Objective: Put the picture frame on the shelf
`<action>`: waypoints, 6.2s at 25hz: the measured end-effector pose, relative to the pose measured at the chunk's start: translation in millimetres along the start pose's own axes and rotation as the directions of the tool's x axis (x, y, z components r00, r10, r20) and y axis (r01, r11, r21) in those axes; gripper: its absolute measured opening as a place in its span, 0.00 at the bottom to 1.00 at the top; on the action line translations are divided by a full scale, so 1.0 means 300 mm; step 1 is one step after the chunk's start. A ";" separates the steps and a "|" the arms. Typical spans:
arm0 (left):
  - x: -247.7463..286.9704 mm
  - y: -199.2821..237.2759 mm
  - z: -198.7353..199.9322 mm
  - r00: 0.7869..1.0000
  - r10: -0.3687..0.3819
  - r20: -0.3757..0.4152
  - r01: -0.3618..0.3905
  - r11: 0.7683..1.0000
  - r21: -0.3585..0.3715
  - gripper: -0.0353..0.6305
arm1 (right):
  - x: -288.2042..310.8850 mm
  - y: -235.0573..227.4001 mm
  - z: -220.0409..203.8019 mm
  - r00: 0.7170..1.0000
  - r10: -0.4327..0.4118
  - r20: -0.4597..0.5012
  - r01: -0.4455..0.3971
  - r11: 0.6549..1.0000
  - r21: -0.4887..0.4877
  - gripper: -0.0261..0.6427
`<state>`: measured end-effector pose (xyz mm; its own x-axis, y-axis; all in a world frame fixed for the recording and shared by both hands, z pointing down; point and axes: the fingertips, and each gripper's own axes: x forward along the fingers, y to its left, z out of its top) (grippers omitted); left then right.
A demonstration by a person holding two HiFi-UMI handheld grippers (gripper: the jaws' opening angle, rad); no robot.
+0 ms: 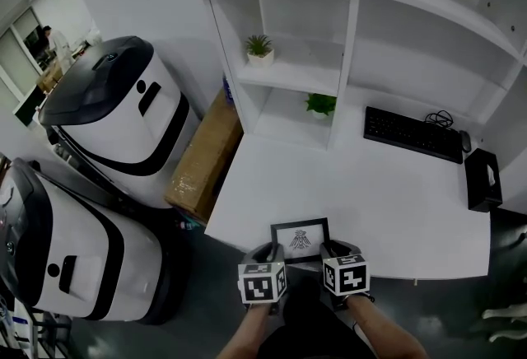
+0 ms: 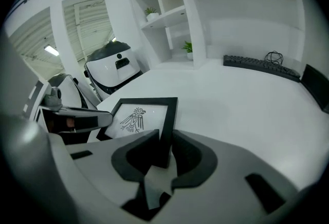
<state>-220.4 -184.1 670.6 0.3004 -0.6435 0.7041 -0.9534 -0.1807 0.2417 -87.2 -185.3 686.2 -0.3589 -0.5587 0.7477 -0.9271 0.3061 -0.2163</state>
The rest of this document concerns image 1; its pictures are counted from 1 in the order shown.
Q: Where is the black keyboard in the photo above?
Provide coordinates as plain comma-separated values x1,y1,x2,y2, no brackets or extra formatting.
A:
363,105,464,165

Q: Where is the coiled black cable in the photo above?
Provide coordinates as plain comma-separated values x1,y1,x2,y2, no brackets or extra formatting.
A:
423,110,454,128

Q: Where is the person's black clothing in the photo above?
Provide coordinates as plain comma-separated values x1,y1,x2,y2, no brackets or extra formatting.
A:
254,278,380,359

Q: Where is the white shelving unit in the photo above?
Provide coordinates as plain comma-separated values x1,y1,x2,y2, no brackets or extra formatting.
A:
180,0,527,202

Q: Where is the pale chair base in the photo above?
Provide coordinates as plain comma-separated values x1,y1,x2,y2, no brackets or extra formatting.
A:
481,301,527,344

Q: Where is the white desk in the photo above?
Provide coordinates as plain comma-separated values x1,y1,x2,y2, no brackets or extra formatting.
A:
204,93,493,282

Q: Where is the white robot with black lid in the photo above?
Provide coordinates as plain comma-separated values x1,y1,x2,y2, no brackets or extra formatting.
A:
38,35,191,210
0,157,193,326

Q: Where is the spiky plant in white pot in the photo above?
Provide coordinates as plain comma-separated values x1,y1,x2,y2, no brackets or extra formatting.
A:
245,34,276,69

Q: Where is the black framed picture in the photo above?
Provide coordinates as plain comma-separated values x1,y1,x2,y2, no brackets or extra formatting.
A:
270,217,333,266

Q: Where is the long brown cardboard box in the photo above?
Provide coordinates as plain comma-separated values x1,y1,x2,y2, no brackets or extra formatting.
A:
164,87,244,226

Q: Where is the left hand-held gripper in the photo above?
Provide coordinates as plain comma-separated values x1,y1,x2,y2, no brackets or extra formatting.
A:
237,241,288,317

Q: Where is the black tissue box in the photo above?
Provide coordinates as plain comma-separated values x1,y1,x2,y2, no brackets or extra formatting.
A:
464,147,503,213

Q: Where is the leafy plant in white pot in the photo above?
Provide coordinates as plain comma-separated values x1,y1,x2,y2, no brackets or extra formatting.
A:
304,92,338,121

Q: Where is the person's right forearm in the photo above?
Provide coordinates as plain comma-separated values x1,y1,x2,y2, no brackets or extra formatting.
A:
349,295,429,359

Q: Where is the person's left forearm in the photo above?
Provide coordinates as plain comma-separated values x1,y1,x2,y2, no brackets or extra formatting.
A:
216,303,273,359

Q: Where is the brown cardboard carton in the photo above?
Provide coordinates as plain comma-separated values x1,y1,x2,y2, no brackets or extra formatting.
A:
36,64,63,93

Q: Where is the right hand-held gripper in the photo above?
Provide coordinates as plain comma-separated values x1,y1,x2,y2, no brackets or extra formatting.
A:
319,240,375,311

